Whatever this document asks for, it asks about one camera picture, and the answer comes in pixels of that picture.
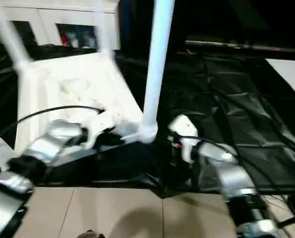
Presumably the black metal stand leg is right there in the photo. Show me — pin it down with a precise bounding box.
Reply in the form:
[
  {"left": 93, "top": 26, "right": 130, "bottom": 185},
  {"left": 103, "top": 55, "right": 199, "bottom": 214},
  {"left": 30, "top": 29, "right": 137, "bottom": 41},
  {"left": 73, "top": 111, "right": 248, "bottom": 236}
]
[{"left": 278, "top": 215, "right": 295, "bottom": 228}]

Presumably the black case with gold label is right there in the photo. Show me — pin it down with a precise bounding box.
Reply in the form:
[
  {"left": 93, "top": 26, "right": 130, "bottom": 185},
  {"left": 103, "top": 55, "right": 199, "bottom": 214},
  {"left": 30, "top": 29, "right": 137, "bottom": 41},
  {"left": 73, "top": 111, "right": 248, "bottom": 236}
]
[{"left": 119, "top": 0, "right": 188, "bottom": 58}]

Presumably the black left wrist camera cable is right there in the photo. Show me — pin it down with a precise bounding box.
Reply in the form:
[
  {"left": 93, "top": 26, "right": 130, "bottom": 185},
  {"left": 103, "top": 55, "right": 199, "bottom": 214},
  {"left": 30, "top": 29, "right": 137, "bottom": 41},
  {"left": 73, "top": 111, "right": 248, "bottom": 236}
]
[{"left": 0, "top": 106, "right": 106, "bottom": 149}]

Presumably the black work mat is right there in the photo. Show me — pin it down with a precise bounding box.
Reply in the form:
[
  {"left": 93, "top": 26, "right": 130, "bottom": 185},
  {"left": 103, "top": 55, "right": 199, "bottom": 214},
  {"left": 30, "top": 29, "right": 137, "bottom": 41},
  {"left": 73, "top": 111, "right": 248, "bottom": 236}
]
[{"left": 0, "top": 42, "right": 295, "bottom": 199}]

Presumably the white flat board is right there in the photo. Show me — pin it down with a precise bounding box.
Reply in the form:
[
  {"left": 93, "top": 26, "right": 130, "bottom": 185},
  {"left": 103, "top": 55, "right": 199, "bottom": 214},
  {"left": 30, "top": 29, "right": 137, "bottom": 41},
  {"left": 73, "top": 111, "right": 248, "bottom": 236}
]
[{"left": 265, "top": 59, "right": 295, "bottom": 105}]

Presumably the dark metal rod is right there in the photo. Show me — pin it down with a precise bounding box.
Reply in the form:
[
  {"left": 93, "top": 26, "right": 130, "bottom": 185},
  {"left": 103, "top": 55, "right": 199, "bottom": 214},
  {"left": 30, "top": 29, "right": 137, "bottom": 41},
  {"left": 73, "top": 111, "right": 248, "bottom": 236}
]
[{"left": 184, "top": 41, "right": 295, "bottom": 54}]

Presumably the white glass-door cabinet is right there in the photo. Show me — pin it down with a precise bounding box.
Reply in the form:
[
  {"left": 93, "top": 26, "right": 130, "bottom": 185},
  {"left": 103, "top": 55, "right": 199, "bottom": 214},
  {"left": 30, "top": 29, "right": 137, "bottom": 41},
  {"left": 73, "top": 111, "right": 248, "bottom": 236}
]
[{"left": 0, "top": 0, "right": 121, "bottom": 53}]

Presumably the grey left robot foot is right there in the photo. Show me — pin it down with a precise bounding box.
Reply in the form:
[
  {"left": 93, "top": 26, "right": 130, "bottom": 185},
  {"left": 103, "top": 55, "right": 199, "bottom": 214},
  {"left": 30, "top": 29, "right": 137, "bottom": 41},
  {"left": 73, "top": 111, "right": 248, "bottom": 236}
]
[{"left": 77, "top": 230, "right": 103, "bottom": 238}]

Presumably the white plastic table top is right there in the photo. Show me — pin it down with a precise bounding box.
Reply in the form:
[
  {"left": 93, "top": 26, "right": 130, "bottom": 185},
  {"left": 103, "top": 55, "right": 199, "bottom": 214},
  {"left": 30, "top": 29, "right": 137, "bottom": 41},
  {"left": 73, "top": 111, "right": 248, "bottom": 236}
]
[{"left": 13, "top": 52, "right": 159, "bottom": 165}]

